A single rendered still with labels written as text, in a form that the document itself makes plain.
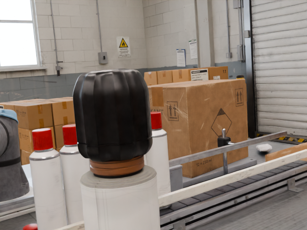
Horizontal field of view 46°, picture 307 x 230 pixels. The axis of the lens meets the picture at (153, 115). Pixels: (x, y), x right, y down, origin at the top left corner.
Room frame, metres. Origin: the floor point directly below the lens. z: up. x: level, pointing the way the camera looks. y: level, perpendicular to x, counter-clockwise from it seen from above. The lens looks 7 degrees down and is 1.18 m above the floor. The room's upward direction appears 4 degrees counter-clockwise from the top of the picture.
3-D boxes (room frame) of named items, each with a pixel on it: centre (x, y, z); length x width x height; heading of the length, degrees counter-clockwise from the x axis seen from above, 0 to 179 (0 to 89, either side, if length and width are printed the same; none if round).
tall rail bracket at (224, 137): (1.00, -0.21, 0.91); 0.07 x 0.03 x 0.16; 35
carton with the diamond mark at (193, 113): (1.22, -0.13, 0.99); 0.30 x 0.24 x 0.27; 132
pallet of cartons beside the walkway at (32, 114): (4.43, 1.32, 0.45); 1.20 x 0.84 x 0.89; 39
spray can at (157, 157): (0.76, 0.00, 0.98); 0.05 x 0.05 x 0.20
